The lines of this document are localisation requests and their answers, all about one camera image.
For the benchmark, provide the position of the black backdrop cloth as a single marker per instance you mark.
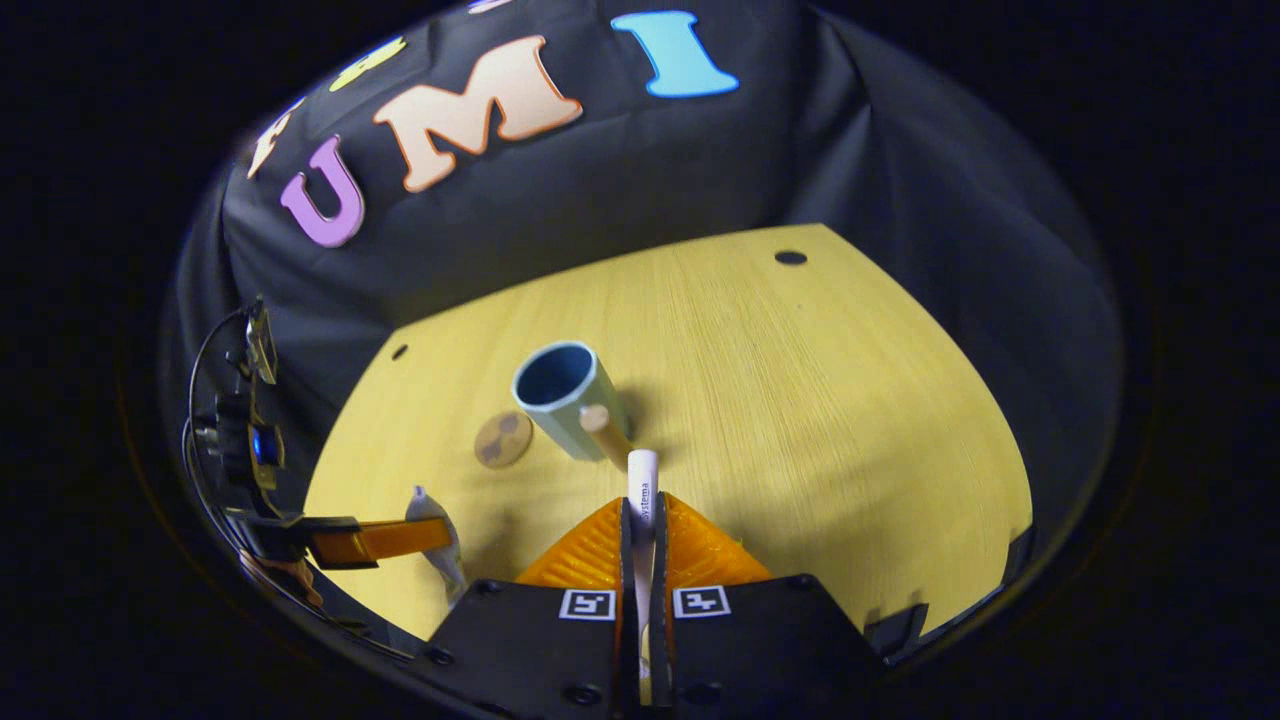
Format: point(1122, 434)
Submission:
point(600, 220)

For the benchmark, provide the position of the white toothpaste tube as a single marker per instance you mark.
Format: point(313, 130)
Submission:
point(440, 545)

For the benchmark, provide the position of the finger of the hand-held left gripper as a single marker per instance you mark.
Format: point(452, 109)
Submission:
point(395, 540)

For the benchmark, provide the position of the pink toothbrush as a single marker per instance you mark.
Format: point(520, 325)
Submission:
point(643, 490)

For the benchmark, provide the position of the round brown coaster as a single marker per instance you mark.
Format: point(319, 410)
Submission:
point(503, 440)

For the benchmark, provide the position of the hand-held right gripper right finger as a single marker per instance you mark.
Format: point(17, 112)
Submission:
point(661, 560)

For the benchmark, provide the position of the wooden desktop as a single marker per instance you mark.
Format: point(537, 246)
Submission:
point(800, 420)

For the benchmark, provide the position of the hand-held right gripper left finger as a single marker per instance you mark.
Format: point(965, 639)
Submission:
point(626, 560)

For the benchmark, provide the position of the pale green cup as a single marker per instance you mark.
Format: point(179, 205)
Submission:
point(565, 400)

